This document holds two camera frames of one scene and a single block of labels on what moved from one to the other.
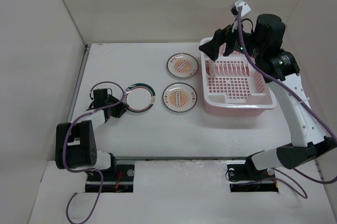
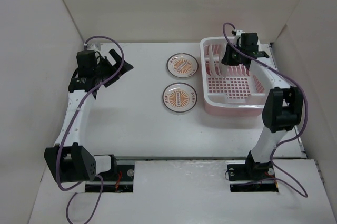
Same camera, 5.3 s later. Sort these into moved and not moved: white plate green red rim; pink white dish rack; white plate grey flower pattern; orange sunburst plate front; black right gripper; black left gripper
Moved: black right gripper; black left gripper; white plate green red rim
Not moved: white plate grey flower pattern; orange sunburst plate front; pink white dish rack
